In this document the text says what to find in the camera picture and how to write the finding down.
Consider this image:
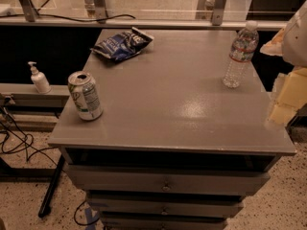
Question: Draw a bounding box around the clear plastic water bottle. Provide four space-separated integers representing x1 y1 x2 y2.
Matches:
223 21 259 88

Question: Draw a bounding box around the white pump sanitizer bottle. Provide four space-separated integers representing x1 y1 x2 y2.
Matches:
28 61 51 94

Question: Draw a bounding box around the black cable on rail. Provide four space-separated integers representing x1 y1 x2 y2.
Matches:
0 12 136 23

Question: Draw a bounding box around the black cable under cabinet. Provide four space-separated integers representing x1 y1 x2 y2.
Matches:
73 200 101 227

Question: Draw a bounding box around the black floor cable bundle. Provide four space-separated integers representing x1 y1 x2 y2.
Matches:
0 105 59 166

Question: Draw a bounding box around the green white soda can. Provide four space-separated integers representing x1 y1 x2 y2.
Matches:
68 71 103 121

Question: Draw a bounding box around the grey drawer cabinet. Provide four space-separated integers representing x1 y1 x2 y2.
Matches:
47 28 297 230

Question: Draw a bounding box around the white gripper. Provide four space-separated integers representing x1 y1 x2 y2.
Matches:
260 2 307 127

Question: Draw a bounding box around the bottom grey drawer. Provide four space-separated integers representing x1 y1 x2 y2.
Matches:
101 212 227 230

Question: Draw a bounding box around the black table leg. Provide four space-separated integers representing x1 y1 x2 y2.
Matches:
38 156 65 219

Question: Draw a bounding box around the grey drawer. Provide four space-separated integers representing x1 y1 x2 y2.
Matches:
64 165 270 196
101 212 227 230
87 192 244 219

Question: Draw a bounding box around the middle grey drawer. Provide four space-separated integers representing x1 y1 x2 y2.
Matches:
87 192 244 219

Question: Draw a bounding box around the grey side shelf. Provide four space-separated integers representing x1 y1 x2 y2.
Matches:
0 83 70 107

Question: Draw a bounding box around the grey metal rail frame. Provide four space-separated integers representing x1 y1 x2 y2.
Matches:
0 0 289 32

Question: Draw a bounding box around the top grey drawer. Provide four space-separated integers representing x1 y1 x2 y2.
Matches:
64 165 270 196

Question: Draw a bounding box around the blue chip bag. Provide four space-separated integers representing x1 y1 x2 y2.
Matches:
92 27 154 61

